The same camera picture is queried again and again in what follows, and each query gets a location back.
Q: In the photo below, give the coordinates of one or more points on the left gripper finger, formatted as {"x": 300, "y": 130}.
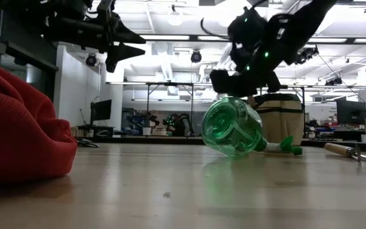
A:
{"x": 122, "y": 54}
{"x": 127, "y": 33}

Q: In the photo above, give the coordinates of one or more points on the beige canvas gardening bag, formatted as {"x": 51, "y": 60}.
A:
{"x": 281, "y": 121}

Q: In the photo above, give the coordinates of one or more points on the red knit glove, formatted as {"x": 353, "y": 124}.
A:
{"x": 21, "y": 127}

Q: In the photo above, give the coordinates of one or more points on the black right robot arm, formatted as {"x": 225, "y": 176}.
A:
{"x": 307, "y": 22}

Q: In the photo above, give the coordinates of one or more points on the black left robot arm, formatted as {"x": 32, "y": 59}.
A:
{"x": 43, "y": 8}

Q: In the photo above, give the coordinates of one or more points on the black background robot arm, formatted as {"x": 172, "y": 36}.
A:
{"x": 141, "y": 120}
{"x": 178, "y": 122}

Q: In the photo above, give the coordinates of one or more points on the green plastic spray bottle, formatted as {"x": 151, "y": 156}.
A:
{"x": 230, "y": 127}

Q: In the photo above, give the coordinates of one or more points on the round white ceiling lamp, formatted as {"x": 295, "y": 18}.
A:
{"x": 175, "y": 17}

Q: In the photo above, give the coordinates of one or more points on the small black computer monitor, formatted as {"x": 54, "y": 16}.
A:
{"x": 102, "y": 109}

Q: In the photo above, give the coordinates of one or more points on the white bucket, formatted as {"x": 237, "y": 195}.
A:
{"x": 146, "y": 131}

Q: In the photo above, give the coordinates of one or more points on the large black computer monitor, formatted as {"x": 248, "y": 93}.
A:
{"x": 350, "y": 112}

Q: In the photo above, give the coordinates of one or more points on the black overhead light bar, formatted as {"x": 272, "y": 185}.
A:
{"x": 361, "y": 40}

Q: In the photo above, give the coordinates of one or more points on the black ceiling camera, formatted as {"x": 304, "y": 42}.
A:
{"x": 196, "y": 56}
{"x": 307, "y": 54}
{"x": 91, "y": 59}
{"x": 334, "y": 81}

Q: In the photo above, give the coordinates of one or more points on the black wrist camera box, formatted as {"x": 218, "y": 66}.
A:
{"x": 246, "y": 35}

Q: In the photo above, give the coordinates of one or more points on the black metal frame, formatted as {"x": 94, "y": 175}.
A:
{"x": 170, "y": 84}

